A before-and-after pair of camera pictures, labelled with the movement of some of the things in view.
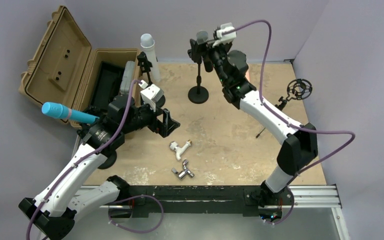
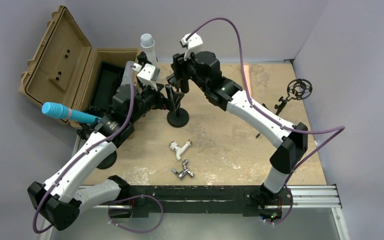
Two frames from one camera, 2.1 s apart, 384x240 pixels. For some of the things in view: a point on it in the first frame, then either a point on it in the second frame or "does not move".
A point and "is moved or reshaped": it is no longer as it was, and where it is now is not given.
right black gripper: x=225 y=47 -> x=180 y=64
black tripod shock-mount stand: x=299 y=89 does not move
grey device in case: x=127 y=77 does not move
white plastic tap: x=173 y=145 does not move
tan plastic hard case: x=66 y=69 does not move
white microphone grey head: x=147 y=42 does not move
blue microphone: x=58 y=110 does not move
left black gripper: x=163 y=128 -> x=163 y=103
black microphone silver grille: x=202 y=37 is moved or reshaped
